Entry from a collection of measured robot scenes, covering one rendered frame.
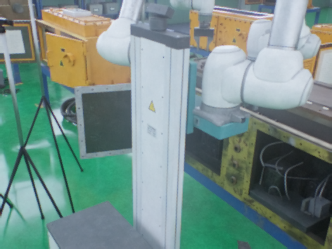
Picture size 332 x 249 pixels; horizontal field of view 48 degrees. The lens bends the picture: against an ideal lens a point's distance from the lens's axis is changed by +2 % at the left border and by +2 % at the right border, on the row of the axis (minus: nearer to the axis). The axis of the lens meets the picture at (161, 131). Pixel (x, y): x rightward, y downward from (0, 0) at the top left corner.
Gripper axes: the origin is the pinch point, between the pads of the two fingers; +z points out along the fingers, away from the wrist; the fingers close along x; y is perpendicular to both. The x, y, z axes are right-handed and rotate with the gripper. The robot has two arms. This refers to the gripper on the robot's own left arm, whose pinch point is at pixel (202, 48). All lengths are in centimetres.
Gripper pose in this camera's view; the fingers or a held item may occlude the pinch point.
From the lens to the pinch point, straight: 256.2
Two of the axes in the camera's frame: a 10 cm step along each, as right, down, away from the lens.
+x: -9.8, -1.0, 1.7
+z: -0.2, 9.1, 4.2
